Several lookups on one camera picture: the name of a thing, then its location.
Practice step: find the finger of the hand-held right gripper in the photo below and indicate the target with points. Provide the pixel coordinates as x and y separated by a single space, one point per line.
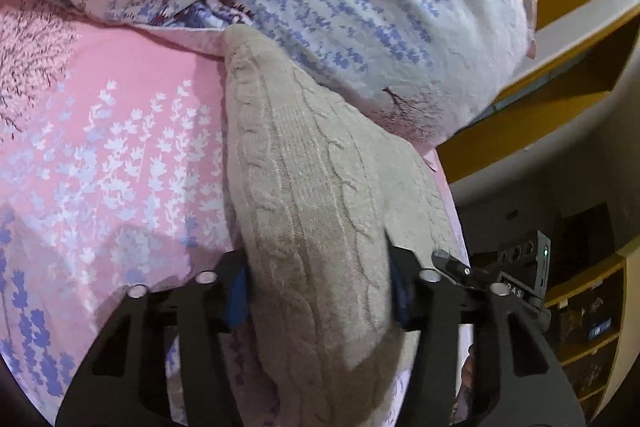
457 267

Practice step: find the yellow wooden shelf cabinet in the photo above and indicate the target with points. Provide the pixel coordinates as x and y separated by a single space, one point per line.
595 307

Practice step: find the pink floral bed sheet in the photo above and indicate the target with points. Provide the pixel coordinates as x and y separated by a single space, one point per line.
110 147

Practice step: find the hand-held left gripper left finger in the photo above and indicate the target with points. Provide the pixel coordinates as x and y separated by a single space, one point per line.
236 294

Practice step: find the lavender print pillow with tree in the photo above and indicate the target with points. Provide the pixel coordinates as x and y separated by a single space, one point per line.
400 17

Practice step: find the small blue box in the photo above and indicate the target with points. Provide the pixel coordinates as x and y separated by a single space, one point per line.
600 330

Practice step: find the yellow wooden wall shelf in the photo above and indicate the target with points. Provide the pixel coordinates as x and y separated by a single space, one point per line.
560 72

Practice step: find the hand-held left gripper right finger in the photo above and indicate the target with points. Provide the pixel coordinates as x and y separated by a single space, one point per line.
401 299

